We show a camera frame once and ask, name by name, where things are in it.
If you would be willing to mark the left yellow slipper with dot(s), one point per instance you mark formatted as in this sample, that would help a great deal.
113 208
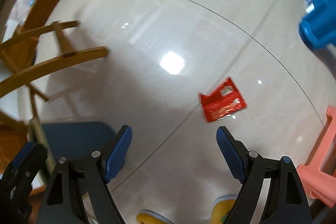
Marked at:
150 217

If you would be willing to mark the wooden chair frame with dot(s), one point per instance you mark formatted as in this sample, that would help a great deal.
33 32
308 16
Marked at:
19 51

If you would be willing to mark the blue plastic stool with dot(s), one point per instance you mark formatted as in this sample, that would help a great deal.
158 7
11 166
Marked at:
317 28

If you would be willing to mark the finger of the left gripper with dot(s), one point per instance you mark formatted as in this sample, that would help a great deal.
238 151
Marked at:
22 154

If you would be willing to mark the red snack wrapper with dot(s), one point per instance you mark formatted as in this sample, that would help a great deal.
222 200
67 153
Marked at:
224 100

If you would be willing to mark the pink plastic stool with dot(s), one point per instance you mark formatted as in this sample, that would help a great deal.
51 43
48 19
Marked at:
318 184

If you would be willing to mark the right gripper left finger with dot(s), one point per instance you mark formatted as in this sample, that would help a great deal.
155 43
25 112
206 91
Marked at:
114 153

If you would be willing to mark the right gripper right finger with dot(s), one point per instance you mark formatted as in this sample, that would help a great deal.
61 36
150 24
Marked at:
234 152

